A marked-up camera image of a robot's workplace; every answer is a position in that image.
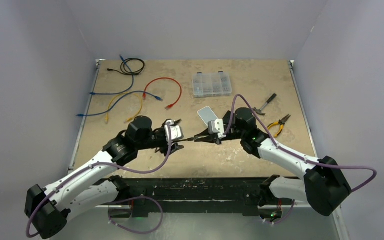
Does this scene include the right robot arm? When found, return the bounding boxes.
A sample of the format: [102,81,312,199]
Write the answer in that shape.
[196,106,352,217]

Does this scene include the black mounting base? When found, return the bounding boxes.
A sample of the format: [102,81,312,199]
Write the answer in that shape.
[108,176,307,218]

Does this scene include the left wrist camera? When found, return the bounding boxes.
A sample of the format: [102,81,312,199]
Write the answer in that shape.
[163,119,184,141]

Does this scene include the black ethernet cable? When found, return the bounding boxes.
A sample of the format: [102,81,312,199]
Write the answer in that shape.
[107,58,146,76]

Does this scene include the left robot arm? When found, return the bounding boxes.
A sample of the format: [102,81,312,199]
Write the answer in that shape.
[24,116,184,240]

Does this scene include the hammer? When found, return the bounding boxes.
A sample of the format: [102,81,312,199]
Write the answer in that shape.
[253,93,277,116]

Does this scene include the short blue ethernet cable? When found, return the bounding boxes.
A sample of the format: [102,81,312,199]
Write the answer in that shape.
[89,54,135,97]

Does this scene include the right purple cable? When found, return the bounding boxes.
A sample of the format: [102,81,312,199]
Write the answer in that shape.
[229,94,378,226]

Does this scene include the white network switch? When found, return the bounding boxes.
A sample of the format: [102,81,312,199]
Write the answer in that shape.
[197,106,218,126]

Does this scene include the clear plastic organizer box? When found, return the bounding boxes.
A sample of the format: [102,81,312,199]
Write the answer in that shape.
[192,71,233,98]

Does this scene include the red ethernet cable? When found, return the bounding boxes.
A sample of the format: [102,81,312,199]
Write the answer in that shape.
[141,77,183,111]

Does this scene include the yellow handled pliers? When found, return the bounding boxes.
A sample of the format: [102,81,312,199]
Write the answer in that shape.
[267,114,291,138]

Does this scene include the yellow ethernet cable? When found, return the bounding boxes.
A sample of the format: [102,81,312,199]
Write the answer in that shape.
[104,92,144,125]

